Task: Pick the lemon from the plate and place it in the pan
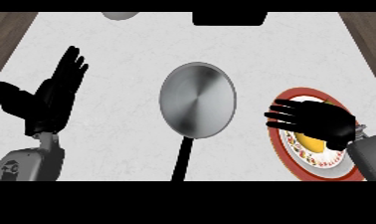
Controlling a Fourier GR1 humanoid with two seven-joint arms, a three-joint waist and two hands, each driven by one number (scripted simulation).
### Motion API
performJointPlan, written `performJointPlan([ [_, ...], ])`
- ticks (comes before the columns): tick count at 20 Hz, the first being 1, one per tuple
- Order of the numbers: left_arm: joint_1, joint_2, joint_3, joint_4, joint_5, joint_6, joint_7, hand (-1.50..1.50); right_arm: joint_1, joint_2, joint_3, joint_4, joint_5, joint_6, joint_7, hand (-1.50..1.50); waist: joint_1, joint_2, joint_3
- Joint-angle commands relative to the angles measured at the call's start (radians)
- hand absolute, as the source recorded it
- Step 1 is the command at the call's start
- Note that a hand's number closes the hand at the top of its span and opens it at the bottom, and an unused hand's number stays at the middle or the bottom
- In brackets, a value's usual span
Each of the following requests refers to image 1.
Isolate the red-rimmed patterned plate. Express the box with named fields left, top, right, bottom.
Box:
left=266, top=87, right=367, bottom=182

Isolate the black appliance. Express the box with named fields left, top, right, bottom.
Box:
left=190, top=11, right=268, bottom=27

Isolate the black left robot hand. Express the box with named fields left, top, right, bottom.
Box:
left=0, top=45, right=92, bottom=137

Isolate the yellow lemon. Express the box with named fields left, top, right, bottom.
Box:
left=294, top=131, right=327, bottom=154

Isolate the grey round object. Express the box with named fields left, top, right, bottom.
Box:
left=100, top=11, right=143, bottom=21

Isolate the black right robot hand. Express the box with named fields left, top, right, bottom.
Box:
left=263, top=99, right=358, bottom=152

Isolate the silver frying pan black handle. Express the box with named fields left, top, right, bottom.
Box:
left=158, top=61, right=238, bottom=182

